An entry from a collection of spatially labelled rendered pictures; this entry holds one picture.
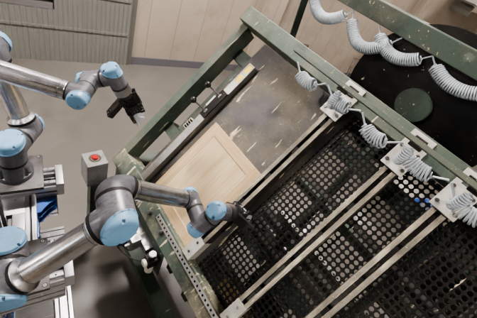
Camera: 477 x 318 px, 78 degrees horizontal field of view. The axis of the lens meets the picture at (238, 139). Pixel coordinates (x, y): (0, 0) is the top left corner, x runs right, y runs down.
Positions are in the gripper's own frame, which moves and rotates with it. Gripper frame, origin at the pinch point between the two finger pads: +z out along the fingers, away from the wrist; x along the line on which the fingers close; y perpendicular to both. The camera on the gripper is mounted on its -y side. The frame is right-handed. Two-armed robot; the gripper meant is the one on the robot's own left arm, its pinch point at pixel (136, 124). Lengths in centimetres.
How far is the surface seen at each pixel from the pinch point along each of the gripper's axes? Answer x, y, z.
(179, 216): -32, 0, 47
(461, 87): -61, 142, -4
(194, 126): 6.4, 27.4, 24.5
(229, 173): -30, 34, 31
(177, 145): 3.6, 13.7, 31.3
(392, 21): -16, 139, -15
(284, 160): -44, 60, 19
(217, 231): -54, 16, 37
